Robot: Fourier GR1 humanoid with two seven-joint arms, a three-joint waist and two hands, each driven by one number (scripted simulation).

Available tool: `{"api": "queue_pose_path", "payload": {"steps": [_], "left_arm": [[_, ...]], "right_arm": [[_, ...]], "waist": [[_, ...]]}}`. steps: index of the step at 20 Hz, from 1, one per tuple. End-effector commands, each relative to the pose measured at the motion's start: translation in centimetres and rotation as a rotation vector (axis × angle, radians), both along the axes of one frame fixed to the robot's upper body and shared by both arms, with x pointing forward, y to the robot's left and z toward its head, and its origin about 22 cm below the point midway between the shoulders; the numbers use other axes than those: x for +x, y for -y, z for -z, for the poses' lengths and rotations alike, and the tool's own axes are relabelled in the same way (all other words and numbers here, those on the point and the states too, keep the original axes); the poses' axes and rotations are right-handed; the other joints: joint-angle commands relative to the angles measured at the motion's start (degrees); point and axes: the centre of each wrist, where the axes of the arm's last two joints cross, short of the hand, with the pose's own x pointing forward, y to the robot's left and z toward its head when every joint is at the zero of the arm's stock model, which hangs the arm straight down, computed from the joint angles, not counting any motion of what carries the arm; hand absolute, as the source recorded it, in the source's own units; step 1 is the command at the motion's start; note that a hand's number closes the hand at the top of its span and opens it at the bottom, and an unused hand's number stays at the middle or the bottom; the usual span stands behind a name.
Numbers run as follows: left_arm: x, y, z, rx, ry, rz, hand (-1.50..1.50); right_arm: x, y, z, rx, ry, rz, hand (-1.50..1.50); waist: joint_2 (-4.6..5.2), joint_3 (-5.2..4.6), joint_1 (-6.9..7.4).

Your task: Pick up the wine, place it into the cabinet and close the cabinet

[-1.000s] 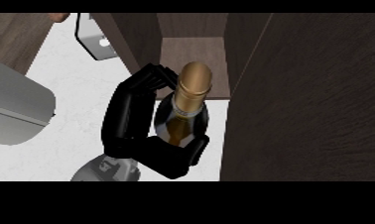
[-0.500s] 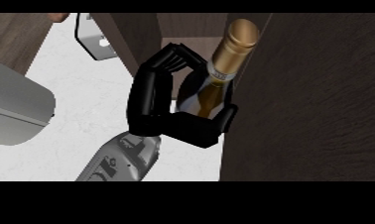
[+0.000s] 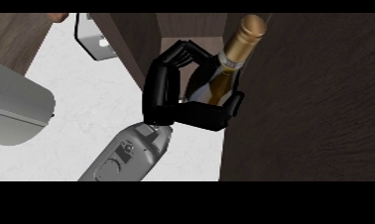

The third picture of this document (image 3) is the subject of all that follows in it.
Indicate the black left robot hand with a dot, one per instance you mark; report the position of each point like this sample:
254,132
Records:
161,92

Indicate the gold-necked wine bottle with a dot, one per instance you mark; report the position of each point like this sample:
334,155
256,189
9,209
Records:
240,45

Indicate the brown wooden cabinet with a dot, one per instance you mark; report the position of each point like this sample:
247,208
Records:
142,36

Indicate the dark wooden cabinet door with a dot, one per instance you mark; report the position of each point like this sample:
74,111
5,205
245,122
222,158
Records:
307,102

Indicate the small tan object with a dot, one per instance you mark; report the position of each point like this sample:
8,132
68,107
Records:
58,17

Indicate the brown wooden panel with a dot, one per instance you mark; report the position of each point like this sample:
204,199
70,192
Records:
20,36

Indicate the silver metal bracket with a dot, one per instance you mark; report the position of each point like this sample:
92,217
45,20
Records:
95,43

